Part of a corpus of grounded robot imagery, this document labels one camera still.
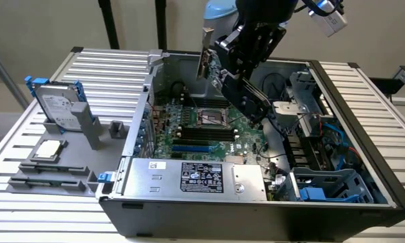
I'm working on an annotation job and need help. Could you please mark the small silver heatsink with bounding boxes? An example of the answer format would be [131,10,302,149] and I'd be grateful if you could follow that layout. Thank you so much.
[226,154,247,165]

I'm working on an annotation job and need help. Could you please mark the blue expansion slot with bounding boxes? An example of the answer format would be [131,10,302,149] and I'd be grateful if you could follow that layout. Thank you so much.
[171,144,212,153]

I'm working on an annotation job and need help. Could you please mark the silver power supply unit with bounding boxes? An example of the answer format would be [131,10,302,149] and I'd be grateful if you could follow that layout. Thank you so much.
[120,157,270,202]

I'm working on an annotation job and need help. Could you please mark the grey disk bay cage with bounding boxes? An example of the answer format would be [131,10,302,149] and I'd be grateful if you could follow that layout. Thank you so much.
[288,166,376,204]

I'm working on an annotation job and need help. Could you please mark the black tripod pole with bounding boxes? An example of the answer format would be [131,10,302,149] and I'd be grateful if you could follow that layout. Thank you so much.
[155,0,178,51]
[99,0,122,50]

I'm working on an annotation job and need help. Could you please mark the silver drive cage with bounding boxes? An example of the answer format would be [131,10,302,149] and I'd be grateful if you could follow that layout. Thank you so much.
[271,71,336,138]

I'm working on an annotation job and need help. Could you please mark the green RAM stick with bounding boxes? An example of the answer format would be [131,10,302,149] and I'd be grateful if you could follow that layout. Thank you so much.
[10,178,83,187]

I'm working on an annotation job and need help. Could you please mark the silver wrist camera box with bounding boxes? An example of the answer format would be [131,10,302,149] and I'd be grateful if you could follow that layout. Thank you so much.
[307,0,350,38]

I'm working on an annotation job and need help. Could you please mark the blue disk bracket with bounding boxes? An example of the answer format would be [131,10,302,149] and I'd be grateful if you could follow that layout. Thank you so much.
[298,186,330,203]

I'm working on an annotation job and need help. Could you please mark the green motherboard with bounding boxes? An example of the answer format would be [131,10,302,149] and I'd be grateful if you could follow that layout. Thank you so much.
[151,97,272,166]

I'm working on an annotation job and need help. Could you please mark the silver CPU chip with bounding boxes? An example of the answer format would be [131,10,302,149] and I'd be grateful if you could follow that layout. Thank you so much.
[32,140,67,161]

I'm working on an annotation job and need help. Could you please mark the CPU socket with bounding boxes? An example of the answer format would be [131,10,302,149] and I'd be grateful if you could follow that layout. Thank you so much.
[195,107,232,128]

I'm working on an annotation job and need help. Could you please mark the black camera cable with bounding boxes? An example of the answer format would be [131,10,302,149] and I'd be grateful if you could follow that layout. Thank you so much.
[295,0,314,14]

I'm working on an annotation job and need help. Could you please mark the grey parts rack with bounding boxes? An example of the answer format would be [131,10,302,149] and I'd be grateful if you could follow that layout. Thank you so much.
[8,102,131,198]

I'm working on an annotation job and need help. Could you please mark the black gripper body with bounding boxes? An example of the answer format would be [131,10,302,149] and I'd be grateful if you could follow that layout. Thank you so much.
[215,21,288,79]

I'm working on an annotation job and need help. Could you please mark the grey metal pole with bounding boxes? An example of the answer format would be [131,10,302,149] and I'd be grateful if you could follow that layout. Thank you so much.
[0,41,30,111]

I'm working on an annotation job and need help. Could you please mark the black RAM slot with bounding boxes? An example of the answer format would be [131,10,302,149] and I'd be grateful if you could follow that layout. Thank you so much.
[182,127,239,133]
[182,130,239,136]
[180,137,239,143]
[182,134,239,139]

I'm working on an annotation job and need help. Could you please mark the hard disk with blue rails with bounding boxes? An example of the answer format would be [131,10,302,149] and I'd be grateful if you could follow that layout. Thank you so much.
[24,75,100,133]

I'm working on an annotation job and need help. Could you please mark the red wire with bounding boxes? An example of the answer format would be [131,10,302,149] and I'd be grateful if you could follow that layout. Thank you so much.
[348,146,362,161]

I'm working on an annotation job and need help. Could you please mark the metal slat table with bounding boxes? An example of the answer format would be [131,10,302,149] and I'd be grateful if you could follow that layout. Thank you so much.
[0,46,405,243]

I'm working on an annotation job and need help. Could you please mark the graphics card with black fan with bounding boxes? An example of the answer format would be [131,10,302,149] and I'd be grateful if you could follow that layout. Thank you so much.
[196,26,271,125]

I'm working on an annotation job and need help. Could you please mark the black wire loop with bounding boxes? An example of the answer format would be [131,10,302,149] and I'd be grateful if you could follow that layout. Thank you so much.
[262,72,287,102]

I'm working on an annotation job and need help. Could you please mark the black open PC case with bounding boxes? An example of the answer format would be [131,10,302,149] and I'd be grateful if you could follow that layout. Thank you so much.
[98,49,405,239]

